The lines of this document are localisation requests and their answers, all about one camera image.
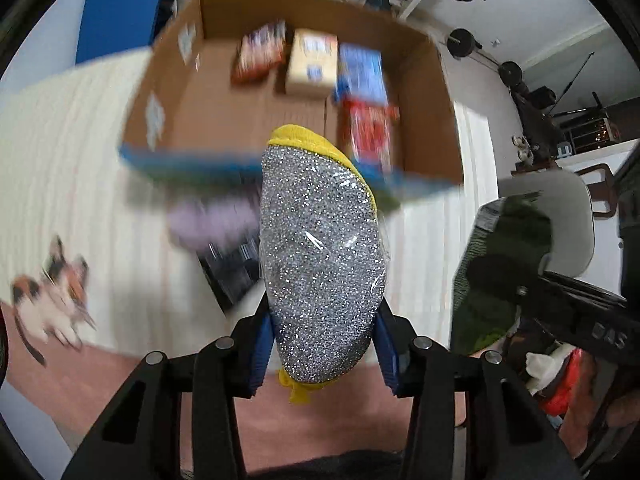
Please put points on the grey swivel chair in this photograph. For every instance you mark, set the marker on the grey swivel chair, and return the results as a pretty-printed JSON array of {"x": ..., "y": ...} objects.
[{"x": 564, "y": 198}]

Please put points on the green snack packet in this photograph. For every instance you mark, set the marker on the green snack packet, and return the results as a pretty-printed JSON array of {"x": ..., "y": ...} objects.
[{"x": 511, "y": 240}]

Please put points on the black snack packet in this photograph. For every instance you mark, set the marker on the black snack packet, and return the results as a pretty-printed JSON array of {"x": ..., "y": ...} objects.
[{"x": 231, "y": 273}]

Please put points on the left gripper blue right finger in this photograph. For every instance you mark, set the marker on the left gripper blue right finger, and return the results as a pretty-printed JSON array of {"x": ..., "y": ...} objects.
[{"x": 392, "y": 337}]

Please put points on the purple cloth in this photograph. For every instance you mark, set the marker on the purple cloth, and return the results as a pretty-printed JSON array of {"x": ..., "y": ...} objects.
[{"x": 224, "y": 223}]

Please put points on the floor barbell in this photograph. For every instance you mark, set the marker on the floor barbell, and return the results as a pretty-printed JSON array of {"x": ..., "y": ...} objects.
[{"x": 461, "y": 43}]

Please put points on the open cardboard box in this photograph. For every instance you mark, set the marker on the open cardboard box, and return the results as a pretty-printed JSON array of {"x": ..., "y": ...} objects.
[{"x": 189, "y": 121}]

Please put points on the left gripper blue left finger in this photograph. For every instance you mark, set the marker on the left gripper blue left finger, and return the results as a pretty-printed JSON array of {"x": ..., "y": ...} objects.
[{"x": 253, "y": 342}]

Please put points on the striped pink cat tablecloth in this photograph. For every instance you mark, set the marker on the striped pink cat tablecloth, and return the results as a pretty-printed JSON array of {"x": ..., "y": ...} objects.
[{"x": 61, "y": 176}]

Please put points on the blue tissue pack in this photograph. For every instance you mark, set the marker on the blue tissue pack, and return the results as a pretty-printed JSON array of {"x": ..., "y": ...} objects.
[{"x": 360, "y": 75}]

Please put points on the blue folded mat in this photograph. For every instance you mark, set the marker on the blue folded mat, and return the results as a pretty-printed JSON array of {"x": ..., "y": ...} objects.
[{"x": 112, "y": 26}]

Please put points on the silver yellow scrub sponge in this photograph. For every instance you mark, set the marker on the silver yellow scrub sponge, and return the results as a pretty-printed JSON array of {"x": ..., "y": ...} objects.
[{"x": 323, "y": 259}]

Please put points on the orange panda snack packet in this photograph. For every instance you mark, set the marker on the orange panda snack packet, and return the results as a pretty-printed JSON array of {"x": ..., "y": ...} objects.
[{"x": 260, "y": 52}]

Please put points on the red snack packet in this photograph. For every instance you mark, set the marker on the red snack packet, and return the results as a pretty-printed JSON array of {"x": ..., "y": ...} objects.
[{"x": 368, "y": 133}]

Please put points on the brown wooden chair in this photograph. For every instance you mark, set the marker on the brown wooden chair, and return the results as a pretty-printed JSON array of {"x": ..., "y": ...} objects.
[{"x": 602, "y": 191}]

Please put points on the dark fleece clothing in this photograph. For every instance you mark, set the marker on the dark fleece clothing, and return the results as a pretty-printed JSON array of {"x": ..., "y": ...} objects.
[{"x": 352, "y": 465}]

